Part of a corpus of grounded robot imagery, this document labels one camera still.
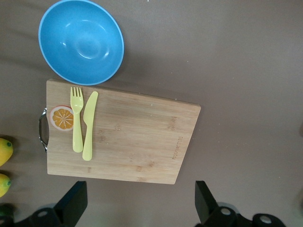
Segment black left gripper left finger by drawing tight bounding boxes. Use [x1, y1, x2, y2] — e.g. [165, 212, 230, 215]
[14, 181, 88, 227]

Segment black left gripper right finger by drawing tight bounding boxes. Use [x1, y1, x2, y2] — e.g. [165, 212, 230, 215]
[195, 181, 287, 227]

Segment yellow lemon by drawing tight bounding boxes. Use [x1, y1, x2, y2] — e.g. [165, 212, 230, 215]
[0, 138, 14, 167]
[0, 173, 12, 198]

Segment yellow plastic fork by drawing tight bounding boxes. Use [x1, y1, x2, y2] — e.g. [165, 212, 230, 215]
[70, 87, 84, 153]

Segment yellow plastic knife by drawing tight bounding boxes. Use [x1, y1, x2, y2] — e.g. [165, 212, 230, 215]
[82, 91, 99, 161]

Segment toy orange slice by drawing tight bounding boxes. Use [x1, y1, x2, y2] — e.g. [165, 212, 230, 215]
[50, 105, 74, 132]

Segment wooden cutting board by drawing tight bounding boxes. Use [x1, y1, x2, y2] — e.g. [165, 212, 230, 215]
[39, 79, 202, 185]

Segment blue bowl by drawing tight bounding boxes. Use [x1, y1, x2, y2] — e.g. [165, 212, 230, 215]
[38, 0, 125, 86]

